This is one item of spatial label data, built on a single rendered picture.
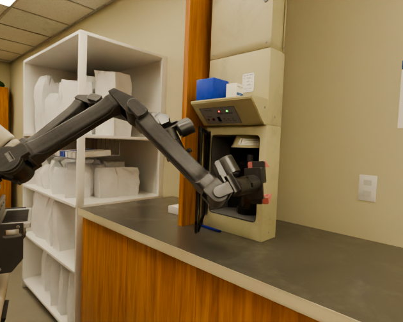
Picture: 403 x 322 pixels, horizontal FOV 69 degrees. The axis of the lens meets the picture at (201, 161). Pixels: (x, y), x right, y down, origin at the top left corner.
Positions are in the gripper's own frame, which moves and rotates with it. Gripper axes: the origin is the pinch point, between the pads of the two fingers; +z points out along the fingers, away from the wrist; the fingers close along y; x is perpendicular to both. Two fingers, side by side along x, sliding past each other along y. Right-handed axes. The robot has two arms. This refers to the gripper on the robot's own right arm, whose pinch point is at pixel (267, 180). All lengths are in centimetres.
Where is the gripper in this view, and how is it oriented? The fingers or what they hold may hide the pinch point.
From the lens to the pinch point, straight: 105.2
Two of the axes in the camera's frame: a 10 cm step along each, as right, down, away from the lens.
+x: -7.3, 0.6, 6.8
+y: -0.8, -10.0, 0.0
